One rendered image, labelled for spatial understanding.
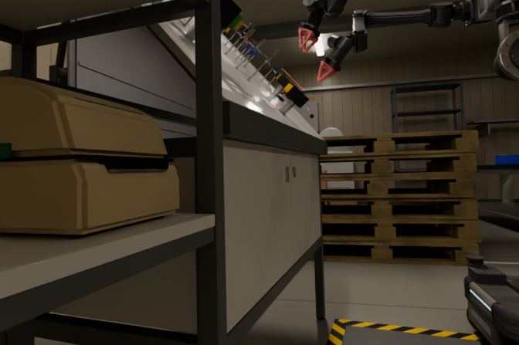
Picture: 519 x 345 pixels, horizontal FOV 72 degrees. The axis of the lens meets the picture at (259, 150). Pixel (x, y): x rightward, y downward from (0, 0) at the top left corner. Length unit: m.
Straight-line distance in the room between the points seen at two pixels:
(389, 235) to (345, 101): 5.06
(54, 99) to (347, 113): 7.33
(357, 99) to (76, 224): 7.43
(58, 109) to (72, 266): 0.18
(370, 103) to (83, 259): 7.47
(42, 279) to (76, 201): 0.10
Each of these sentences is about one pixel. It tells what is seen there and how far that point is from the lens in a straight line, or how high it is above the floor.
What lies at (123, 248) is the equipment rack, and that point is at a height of 0.65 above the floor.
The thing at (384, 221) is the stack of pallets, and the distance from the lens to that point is 2.94.
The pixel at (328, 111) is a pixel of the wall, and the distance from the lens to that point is 7.68.
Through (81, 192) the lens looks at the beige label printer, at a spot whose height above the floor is 0.71.
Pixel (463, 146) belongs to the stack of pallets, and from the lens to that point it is 3.05.
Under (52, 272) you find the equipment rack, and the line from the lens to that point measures 0.36.
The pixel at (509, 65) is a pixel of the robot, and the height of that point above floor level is 1.09.
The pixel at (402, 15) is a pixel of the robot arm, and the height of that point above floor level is 1.47.
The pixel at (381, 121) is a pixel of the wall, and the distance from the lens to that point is 7.68.
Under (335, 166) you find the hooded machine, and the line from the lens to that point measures 6.66.
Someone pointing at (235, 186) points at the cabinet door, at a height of 0.70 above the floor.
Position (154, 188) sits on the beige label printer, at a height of 0.71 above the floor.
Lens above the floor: 0.73
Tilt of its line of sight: 3 degrees up
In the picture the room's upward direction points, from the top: 2 degrees counter-clockwise
